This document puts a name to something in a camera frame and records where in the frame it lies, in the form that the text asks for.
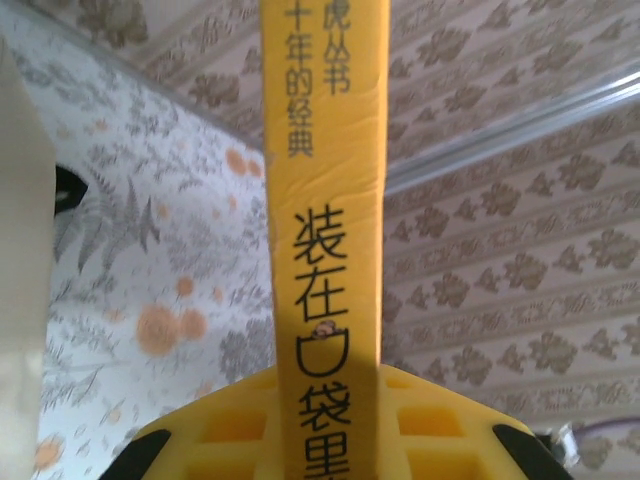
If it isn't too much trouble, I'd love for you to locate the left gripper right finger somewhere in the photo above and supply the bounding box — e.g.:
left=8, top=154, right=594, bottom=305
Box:
left=378, top=362, right=577, bottom=480

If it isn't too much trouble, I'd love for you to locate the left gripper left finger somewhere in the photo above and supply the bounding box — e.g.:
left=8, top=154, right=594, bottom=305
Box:
left=119, top=365, right=281, bottom=480

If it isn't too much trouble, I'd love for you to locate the yellow book with cartoon cover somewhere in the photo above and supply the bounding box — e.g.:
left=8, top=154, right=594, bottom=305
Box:
left=259, top=0, right=389, bottom=480

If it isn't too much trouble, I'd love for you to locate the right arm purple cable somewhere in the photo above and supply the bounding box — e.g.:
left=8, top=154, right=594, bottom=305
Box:
left=574, top=418, right=640, bottom=441

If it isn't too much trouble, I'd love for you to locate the cream canvas backpack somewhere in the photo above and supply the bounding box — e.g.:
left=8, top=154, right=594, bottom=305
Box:
left=0, top=42, right=90, bottom=480

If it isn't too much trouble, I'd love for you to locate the aluminium frame post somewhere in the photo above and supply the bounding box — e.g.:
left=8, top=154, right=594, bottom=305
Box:
left=384, top=74, right=640, bottom=197

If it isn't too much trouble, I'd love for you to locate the floral table cover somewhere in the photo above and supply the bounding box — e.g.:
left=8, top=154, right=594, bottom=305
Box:
left=0, top=0, right=281, bottom=480

